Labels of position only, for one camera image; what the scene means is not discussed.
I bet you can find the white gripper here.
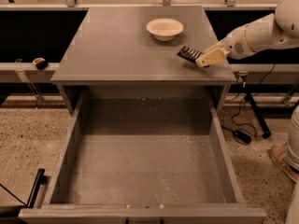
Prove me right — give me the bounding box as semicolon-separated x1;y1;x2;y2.
195;26;254;67

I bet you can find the black rxbar chocolate wrapper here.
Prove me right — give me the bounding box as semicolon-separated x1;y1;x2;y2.
178;46;202;63

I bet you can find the grey top drawer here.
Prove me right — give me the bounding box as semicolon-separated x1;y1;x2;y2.
20;91;266;224

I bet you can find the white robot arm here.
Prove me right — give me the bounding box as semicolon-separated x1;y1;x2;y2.
195;0;299;67

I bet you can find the grey cabinet with counter top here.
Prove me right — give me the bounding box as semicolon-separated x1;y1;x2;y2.
51;6;235;111

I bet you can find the black stand leg right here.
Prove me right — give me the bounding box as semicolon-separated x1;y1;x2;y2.
242;78;271;139

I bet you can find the tan shoe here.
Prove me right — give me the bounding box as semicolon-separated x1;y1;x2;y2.
270;146;299;183

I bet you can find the yellow black tape measure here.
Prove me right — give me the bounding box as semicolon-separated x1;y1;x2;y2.
33;58;49;70

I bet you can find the black post at left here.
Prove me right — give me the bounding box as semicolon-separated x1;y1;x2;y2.
27;169;48;208

